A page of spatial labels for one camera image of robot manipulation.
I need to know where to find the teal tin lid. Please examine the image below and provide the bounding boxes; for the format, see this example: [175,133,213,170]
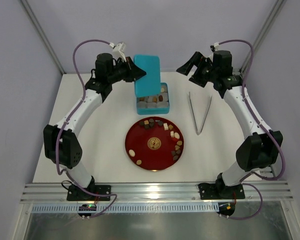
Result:
[133,54,161,98]

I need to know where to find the metal tongs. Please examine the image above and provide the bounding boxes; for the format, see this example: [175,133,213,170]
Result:
[187,91,213,136]

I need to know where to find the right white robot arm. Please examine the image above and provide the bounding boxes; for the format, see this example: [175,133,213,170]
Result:
[176,50,283,200]

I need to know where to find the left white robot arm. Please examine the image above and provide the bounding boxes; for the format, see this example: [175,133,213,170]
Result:
[43,53,147,197]

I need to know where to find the white block chocolate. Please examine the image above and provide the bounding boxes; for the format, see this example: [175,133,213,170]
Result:
[163,123,169,131]

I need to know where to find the white round swirl chocolate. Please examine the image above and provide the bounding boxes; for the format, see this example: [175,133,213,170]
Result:
[128,149,136,157]

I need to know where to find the teal tin box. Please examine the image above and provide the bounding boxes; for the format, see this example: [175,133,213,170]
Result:
[136,82,171,115]

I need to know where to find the red round tray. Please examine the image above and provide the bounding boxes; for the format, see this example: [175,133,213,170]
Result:
[124,116,185,172]

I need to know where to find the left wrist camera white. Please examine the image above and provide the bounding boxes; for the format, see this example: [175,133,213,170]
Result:
[112,42,126,61]

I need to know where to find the left frame post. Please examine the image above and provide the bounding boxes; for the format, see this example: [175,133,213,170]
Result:
[18,0,66,75]

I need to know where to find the right black mount plate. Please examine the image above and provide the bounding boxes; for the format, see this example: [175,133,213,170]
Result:
[198,182,246,200]

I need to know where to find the black mount plate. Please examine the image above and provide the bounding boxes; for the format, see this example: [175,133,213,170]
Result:
[198,182,246,200]
[66,184,111,202]

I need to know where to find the aluminium rail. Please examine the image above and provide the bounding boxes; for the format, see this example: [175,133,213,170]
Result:
[20,180,294,204]

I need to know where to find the left black mount plate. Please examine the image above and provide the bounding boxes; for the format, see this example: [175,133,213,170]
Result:
[66,184,111,202]

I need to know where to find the slotted cable duct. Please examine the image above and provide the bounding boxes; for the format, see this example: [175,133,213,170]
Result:
[31,202,219,215]

